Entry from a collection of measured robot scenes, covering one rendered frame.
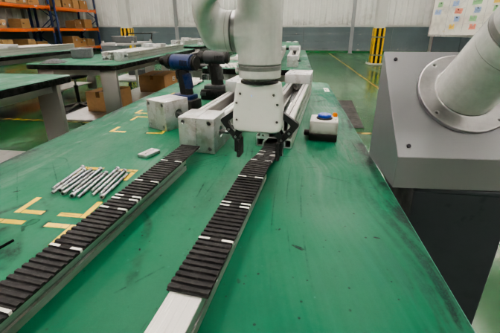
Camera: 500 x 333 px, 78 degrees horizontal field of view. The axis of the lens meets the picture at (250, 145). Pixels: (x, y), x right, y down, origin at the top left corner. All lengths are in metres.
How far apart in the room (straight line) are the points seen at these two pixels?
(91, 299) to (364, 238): 0.39
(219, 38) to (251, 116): 0.16
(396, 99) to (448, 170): 0.18
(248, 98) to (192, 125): 0.25
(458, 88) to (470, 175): 0.18
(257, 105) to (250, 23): 0.15
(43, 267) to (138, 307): 0.13
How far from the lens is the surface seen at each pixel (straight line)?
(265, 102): 0.61
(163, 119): 1.03
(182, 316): 0.37
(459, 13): 6.75
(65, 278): 0.49
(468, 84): 0.71
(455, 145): 0.75
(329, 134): 0.93
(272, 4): 0.59
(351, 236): 0.54
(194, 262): 0.42
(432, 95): 0.77
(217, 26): 0.60
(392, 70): 0.79
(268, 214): 0.57
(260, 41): 0.59
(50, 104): 2.62
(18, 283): 0.48
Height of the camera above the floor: 1.09
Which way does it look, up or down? 21 degrees down
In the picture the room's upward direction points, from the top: straight up
